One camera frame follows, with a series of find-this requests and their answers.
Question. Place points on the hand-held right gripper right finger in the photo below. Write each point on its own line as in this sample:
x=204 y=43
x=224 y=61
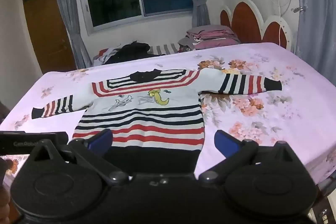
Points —
x=225 y=142

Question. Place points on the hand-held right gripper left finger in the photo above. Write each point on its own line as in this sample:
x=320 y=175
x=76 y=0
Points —
x=103 y=140

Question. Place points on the striped cartoon print sweater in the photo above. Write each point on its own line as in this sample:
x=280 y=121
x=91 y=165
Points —
x=147 y=106

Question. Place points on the white and red clothes pile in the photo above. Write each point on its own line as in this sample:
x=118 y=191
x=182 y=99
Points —
x=101 y=56

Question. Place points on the pink floral bedsheet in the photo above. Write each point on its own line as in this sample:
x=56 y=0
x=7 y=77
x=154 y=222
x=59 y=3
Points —
x=262 y=61

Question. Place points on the black garment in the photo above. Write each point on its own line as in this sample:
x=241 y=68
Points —
x=131 y=52

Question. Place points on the colourful cloth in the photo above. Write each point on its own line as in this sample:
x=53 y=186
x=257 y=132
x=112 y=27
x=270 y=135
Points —
x=185 y=47

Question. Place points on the stack of folded bedding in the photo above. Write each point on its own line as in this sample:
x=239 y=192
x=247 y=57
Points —
x=212 y=35

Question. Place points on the grey striped sheet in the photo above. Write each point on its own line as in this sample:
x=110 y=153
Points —
x=165 y=48

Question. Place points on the brown wooden door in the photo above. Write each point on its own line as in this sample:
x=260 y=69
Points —
x=44 y=29

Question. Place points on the white and brown scalloped headboard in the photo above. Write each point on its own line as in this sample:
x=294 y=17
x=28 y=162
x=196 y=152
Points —
x=245 y=20

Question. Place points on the blue-grey curtain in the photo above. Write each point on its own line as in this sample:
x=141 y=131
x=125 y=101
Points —
x=317 y=16

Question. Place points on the metal wall hook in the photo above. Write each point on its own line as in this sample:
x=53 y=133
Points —
x=298 y=9

